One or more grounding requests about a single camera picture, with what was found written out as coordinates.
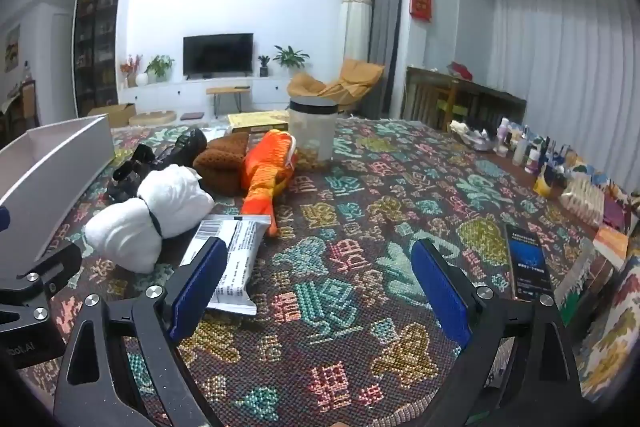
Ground black phone box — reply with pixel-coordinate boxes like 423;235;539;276
504;223;555;303

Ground dark wooden sideboard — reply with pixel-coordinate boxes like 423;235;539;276
404;66;528;132

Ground tan lounge chair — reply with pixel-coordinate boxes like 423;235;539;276
287;59;386;115

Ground red flowers in vase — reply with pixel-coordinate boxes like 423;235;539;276
120;54;144;88

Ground orange book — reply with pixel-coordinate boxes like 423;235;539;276
592;224;630;272

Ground dark glass display cabinet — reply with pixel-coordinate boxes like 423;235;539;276
74;0;126;118

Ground colourful patterned woven blanket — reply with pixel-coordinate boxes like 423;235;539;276
0;117;640;427

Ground framed wall picture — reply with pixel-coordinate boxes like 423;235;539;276
4;24;22;72

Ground white cloth bundle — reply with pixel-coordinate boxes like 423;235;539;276
84;164;216;273

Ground brown knitted plush toy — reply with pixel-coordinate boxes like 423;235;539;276
192;133;251;196

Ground bowl of small items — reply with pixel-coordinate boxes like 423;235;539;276
447;119;496;152

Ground white television cabinet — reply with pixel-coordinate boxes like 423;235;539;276
117;76;296;118

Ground beige ribbed packet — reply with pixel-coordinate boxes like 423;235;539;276
560;174;606;228

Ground large green potted plant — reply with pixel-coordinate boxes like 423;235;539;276
145;55;175;82

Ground white snack packet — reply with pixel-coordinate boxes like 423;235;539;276
179;214;272;315

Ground wooden bench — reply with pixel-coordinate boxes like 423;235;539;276
206;85;252;114

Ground orange fish plush toy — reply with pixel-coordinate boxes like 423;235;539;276
240;130;299;238

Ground row of cosmetic bottles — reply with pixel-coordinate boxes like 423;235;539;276
492;117;576;198

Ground black plush toy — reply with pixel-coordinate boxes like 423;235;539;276
106;127;208;202

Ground flat screen television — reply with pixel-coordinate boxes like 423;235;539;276
182;33;254;78

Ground covered standing air conditioner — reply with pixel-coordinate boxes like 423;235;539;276
341;0;376;68

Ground round beige cushion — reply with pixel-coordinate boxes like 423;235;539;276
129;110;178;126

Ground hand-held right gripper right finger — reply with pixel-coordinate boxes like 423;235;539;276
410;238;585;427

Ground brown cardboard box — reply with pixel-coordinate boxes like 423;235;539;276
87;103;137;128

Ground clear jar with black lid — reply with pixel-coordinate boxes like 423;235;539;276
288;96;340;162

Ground leafy green potted plant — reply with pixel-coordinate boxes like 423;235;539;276
273;45;310;70

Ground grey curtain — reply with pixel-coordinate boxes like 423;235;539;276
362;0;405;120

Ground white sheer curtain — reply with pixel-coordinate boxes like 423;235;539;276
492;0;640;192

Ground flat yellow box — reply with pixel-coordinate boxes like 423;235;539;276
227;109;291;132

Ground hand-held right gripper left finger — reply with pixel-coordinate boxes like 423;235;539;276
54;237;228;427

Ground white storage box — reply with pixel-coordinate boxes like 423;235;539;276
0;114;117;258

